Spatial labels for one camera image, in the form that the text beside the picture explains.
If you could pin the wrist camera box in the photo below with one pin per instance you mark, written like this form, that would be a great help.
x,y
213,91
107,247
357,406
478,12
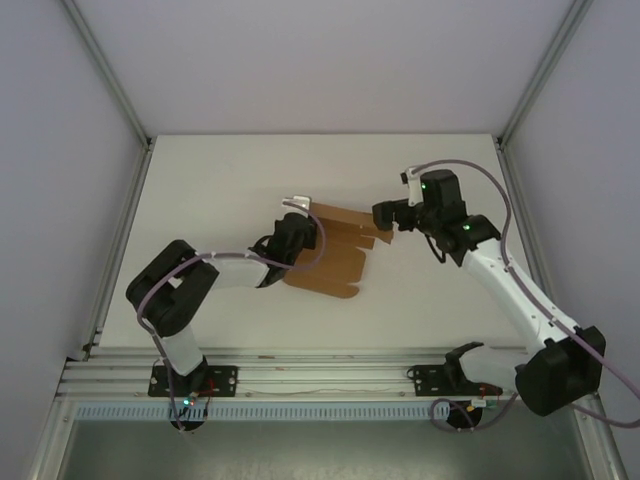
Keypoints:
x,y
412,185
296,201

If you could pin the aluminium frame post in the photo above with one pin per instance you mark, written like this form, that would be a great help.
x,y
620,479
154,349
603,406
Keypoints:
x,y
542,65
107,70

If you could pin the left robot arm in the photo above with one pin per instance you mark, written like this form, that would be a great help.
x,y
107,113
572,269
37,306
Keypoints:
x,y
175,280

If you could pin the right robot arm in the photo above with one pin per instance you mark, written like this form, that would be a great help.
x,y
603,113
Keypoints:
x,y
515,295

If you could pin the aluminium table side rail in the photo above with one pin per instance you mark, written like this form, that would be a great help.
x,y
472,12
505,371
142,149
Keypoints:
x,y
127,210
515,200

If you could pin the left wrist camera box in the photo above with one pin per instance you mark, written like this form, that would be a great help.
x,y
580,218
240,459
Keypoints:
x,y
296,201

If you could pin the black mounting plate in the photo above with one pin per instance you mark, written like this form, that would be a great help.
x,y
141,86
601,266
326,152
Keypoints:
x,y
225,380
425,380

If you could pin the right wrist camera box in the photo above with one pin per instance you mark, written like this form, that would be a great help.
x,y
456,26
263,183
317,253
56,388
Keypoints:
x,y
412,185

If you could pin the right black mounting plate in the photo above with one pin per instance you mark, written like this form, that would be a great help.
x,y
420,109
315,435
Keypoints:
x,y
425,380

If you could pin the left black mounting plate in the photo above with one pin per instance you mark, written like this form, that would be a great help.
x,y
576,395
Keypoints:
x,y
225,380

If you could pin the brown cardboard paper box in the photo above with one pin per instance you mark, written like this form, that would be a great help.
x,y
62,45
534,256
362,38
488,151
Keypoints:
x,y
340,270

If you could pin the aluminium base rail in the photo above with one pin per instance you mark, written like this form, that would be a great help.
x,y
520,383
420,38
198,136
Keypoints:
x,y
325,372

